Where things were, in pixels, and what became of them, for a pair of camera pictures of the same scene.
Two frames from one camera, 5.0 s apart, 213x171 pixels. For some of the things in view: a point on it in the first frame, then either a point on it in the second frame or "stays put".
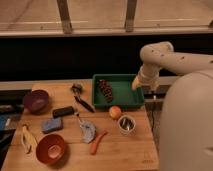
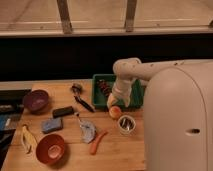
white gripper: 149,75 → 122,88
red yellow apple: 115,112 stays put
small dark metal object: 76,88 stays put
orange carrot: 95,142 stays put
